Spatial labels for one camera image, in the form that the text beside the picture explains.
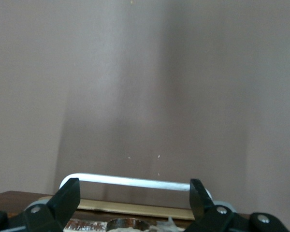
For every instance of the dark wooden drawer cabinet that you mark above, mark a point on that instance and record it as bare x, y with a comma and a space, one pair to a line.
9, 200

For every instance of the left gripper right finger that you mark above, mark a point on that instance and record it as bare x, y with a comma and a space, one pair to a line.
217, 220

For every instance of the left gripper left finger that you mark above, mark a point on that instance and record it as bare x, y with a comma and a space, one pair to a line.
46, 217

